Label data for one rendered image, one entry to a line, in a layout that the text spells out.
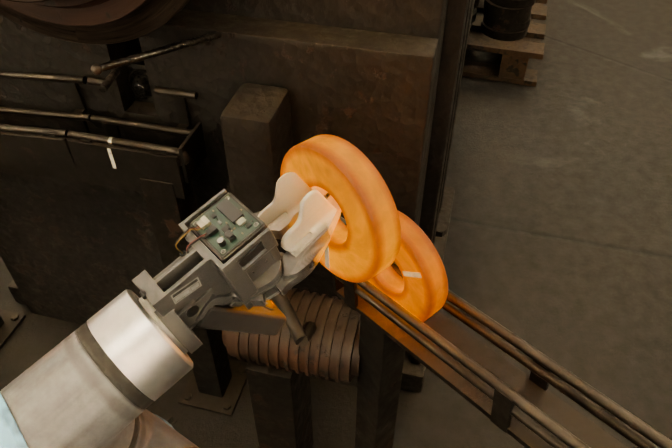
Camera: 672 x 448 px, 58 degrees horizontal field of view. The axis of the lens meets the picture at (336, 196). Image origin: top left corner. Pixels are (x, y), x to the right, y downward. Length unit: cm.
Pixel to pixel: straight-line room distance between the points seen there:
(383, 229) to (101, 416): 28
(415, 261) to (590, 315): 108
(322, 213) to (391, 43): 38
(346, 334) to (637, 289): 109
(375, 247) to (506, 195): 146
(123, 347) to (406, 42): 57
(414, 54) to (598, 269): 114
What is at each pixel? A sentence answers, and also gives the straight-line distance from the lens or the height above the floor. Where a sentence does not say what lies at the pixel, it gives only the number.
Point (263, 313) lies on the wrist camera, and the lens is 61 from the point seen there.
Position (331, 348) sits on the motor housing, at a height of 51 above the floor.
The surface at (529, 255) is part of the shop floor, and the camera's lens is 183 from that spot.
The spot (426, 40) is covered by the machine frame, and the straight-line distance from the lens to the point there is 90.
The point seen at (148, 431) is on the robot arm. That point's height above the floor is 74.
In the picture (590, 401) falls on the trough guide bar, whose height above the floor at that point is 69.
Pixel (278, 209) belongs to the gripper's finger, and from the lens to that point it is 59.
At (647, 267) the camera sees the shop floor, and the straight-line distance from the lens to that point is 192.
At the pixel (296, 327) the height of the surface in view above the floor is 56.
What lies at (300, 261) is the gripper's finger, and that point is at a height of 86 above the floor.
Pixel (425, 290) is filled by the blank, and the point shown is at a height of 73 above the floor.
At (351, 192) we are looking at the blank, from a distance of 56.
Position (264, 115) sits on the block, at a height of 80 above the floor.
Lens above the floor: 128
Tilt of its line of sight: 42 degrees down
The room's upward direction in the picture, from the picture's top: straight up
